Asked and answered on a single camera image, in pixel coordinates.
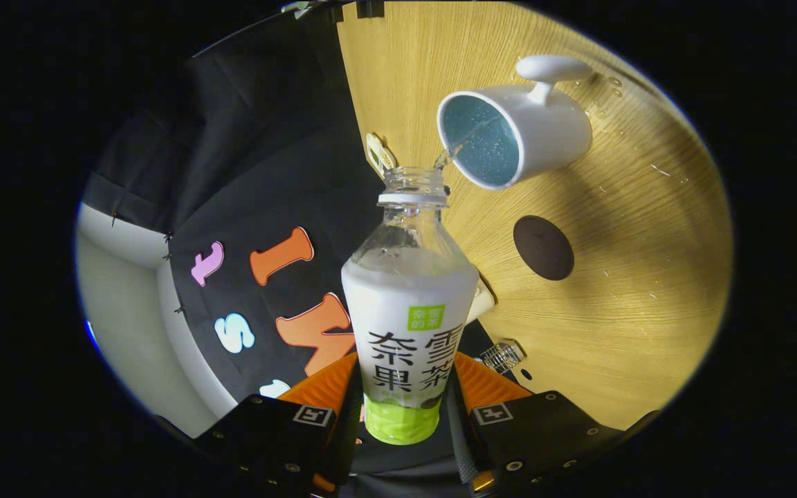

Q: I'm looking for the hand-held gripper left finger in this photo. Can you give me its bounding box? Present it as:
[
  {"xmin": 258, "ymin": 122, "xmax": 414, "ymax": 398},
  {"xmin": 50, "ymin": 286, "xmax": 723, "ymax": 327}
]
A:
[{"xmin": 194, "ymin": 351, "xmax": 363, "ymax": 495}]

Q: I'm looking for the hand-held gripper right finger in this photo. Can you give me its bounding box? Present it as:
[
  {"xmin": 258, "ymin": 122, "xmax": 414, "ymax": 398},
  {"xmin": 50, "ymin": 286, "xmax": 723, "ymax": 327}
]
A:
[{"xmin": 446, "ymin": 351, "xmax": 624, "ymax": 495}]

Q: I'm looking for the clear juice bottle white label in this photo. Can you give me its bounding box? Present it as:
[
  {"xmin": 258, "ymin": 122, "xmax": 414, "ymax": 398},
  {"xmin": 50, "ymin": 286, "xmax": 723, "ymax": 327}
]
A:
[{"xmin": 340, "ymin": 166, "xmax": 480, "ymax": 445}]

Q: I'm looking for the dark round coaster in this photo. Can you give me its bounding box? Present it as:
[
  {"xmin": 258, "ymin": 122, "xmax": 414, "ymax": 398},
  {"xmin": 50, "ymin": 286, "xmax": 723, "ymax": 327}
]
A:
[{"xmin": 513, "ymin": 215, "xmax": 576, "ymax": 282}]

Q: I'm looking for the white cup blue inside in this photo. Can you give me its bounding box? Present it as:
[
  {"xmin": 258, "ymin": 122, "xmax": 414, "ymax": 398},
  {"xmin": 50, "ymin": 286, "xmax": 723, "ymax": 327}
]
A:
[{"xmin": 437, "ymin": 55, "xmax": 594, "ymax": 191}]

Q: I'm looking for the white toaster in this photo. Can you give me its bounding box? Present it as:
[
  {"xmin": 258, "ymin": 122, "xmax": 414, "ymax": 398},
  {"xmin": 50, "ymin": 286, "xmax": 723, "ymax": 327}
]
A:
[{"xmin": 466, "ymin": 277, "xmax": 496, "ymax": 324}]

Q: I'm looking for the wooden table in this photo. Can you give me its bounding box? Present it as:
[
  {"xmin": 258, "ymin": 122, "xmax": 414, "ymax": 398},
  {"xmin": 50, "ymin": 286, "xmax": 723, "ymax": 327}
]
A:
[{"xmin": 336, "ymin": 0, "xmax": 733, "ymax": 431}]

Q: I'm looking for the white divided dish with seeds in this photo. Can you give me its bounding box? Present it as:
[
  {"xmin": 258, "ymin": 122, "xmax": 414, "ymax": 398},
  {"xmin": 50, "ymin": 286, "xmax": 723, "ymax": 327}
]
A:
[{"xmin": 365, "ymin": 133, "xmax": 398, "ymax": 179}]

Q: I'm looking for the black backdrop cloth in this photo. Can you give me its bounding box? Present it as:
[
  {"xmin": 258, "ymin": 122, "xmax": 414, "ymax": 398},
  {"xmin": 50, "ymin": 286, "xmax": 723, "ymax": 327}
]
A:
[{"xmin": 80, "ymin": 3, "xmax": 531, "ymax": 478}]

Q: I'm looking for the metal wire utensil holder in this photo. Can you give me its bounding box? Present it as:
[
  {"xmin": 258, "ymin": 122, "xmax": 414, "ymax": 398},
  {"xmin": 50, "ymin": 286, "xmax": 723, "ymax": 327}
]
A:
[{"xmin": 479, "ymin": 342, "xmax": 526, "ymax": 375}]

